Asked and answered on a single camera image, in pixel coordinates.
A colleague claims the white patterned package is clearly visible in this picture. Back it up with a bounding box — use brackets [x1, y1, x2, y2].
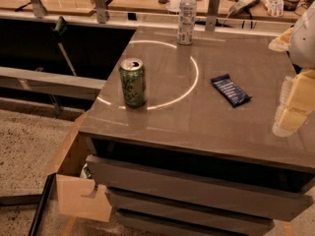
[265, 0, 284, 17]

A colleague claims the metal bracket right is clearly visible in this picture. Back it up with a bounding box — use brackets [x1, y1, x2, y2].
[205, 0, 220, 31]

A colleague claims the green handled tool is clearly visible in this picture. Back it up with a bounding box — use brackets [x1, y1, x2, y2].
[52, 16, 78, 77]

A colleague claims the clear plastic water bottle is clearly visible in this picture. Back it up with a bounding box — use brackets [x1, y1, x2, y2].
[177, 0, 197, 45]

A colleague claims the metal bracket middle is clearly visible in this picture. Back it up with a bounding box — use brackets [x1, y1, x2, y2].
[94, 0, 108, 24]

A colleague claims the black mesh cup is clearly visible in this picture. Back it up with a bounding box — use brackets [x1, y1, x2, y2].
[283, 0, 300, 11]

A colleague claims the grey drawer cabinet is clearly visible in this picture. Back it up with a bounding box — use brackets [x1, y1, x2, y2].
[80, 28, 315, 236]

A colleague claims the grey handheld device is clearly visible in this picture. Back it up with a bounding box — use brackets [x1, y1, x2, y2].
[229, 0, 261, 16]

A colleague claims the brown cardboard box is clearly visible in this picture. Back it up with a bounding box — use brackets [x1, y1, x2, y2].
[45, 113, 112, 222]

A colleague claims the metal bracket left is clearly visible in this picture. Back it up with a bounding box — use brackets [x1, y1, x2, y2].
[31, 0, 47, 19]

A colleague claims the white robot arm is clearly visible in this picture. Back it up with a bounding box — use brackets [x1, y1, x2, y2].
[269, 1, 315, 137]

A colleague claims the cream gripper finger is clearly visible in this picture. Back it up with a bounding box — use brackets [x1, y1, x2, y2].
[269, 28, 292, 52]
[272, 70, 315, 137]

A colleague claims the blue rxbar blueberry bar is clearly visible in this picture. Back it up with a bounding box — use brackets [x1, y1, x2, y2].
[210, 74, 251, 107]

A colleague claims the metal bracket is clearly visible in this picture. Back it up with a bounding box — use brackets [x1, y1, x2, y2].
[31, 0, 47, 19]
[205, 0, 220, 31]
[94, 0, 108, 24]

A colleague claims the green soda can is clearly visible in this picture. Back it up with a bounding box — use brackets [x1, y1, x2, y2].
[119, 58, 147, 108]

